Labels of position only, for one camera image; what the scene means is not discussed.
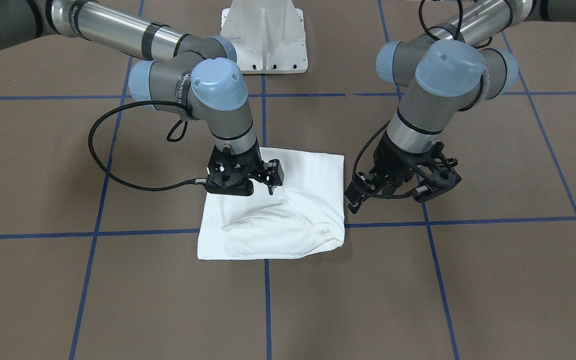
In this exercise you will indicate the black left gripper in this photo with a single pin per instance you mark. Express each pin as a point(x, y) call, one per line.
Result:
point(392, 161)

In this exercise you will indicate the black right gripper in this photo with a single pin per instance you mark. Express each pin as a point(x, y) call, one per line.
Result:
point(273, 173)

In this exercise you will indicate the white long-sleeve printed shirt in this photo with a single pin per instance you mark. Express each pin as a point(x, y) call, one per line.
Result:
point(303, 216)

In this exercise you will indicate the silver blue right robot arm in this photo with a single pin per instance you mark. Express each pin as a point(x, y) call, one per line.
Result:
point(177, 72)

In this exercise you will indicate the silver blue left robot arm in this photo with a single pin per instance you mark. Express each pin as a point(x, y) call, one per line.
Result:
point(447, 69)

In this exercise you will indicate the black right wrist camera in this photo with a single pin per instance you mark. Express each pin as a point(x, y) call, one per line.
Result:
point(228, 180)

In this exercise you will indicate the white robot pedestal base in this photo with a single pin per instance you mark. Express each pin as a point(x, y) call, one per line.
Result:
point(269, 36)

